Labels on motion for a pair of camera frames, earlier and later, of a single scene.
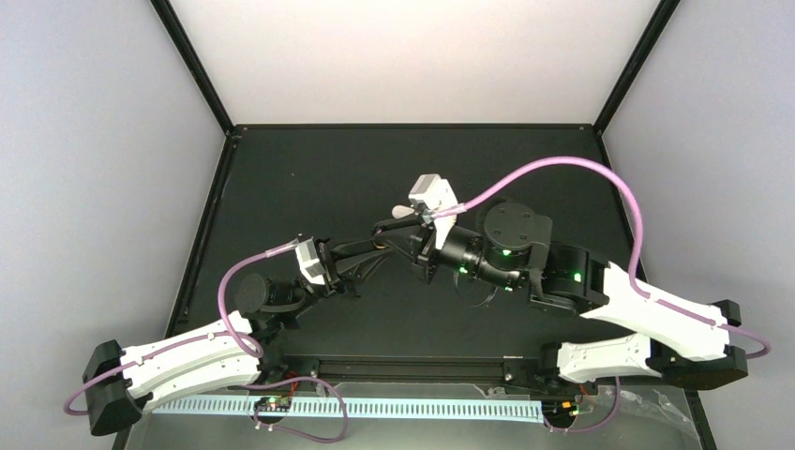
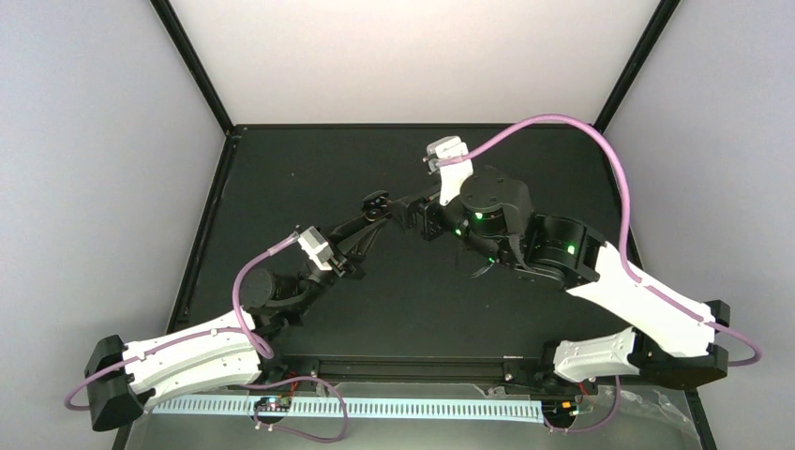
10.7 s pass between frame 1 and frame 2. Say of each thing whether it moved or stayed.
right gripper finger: moved
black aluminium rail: stayed
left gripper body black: moved
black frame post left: stayed
